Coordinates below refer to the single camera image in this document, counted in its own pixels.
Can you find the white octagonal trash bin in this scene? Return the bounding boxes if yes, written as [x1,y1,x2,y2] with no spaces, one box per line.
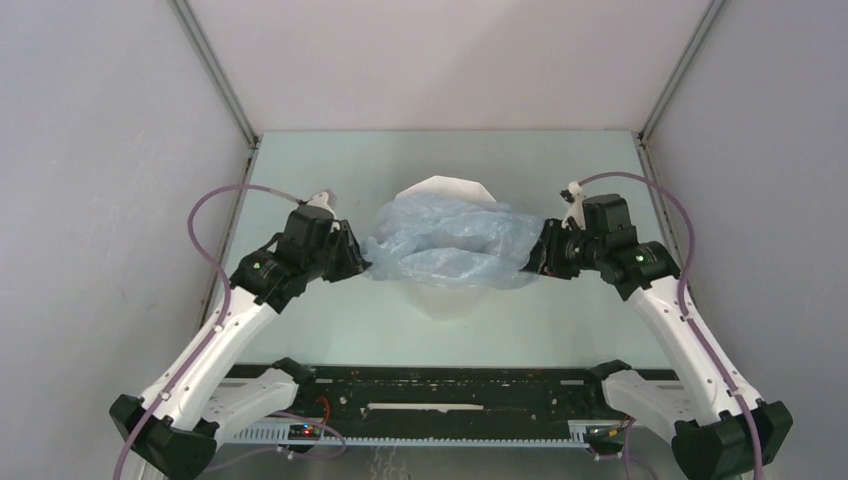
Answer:
[396,176,496,322]

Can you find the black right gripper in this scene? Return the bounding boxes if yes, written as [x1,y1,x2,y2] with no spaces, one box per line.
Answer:
[516,217,605,281]

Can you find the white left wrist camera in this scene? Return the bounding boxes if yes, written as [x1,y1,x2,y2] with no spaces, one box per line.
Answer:
[305,190,338,222]

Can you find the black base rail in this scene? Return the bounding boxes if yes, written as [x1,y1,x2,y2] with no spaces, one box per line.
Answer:
[254,362,694,444]

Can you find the aluminium left corner post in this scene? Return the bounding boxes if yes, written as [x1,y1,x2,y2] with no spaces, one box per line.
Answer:
[169,0,260,149]

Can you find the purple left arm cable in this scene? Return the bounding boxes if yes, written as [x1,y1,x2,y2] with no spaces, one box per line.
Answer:
[112,184,349,480]

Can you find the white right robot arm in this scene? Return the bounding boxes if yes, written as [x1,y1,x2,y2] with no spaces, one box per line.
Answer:
[524,194,793,479]

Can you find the white slotted cable duct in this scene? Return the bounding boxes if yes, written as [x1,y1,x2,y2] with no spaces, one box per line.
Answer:
[226,419,619,449]

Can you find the blue plastic trash bag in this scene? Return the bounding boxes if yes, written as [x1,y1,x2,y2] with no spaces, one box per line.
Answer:
[362,193,544,290]

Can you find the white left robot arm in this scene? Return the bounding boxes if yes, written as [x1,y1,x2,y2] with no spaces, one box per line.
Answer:
[110,205,370,479]

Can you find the aluminium right corner post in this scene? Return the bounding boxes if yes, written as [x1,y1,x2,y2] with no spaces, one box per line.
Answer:
[639,0,729,144]

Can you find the aluminium corner post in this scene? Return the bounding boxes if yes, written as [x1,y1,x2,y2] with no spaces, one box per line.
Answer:
[639,0,729,144]
[169,0,260,149]

